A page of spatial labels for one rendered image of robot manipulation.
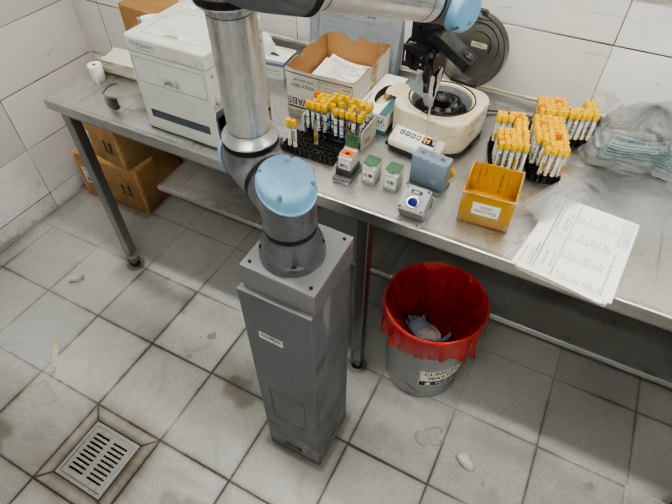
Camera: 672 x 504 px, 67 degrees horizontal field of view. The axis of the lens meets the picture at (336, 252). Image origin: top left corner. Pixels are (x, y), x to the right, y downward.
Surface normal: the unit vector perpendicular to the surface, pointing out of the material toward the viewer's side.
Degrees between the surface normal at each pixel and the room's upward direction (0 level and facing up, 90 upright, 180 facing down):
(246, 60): 93
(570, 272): 0
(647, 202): 0
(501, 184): 90
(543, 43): 90
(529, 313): 0
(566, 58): 90
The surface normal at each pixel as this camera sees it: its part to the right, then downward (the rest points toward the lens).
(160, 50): -0.46, 0.65
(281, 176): 0.08, -0.54
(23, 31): 0.89, 0.34
